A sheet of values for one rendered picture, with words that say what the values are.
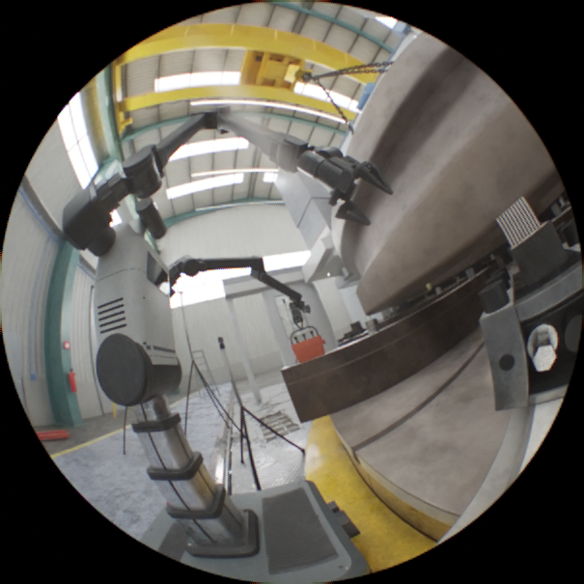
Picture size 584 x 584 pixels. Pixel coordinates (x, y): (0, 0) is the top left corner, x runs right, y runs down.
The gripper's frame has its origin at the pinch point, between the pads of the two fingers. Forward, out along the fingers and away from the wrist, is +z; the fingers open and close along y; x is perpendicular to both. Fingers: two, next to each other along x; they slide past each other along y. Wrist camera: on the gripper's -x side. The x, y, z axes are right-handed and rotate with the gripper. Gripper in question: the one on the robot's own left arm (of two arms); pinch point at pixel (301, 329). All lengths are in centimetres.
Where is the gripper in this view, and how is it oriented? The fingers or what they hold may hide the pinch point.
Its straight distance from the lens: 128.5
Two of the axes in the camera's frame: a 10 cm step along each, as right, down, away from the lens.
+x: -9.4, 3.3, -0.3
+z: 3.3, 9.0, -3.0
